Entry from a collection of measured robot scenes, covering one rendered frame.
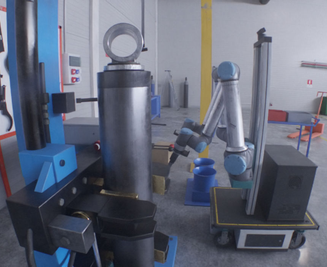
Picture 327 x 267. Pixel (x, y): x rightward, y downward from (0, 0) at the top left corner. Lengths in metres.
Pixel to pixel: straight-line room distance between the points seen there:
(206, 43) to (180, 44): 8.38
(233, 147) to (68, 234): 1.10
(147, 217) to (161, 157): 2.98
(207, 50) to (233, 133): 2.11
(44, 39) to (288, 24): 12.31
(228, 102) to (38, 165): 1.11
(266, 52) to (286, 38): 10.93
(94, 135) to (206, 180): 1.62
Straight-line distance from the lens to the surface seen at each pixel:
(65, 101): 1.05
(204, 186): 2.61
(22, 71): 0.90
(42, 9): 1.11
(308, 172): 1.88
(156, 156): 3.72
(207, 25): 3.43
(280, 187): 1.85
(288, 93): 12.52
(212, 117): 1.62
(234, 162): 1.44
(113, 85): 0.78
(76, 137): 1.36
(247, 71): 11.82
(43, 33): 1.08
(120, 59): 0.82
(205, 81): 3.33
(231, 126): 1.42
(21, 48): 0.91
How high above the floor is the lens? 1.43
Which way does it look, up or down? 14 degrees down
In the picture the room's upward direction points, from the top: straight up
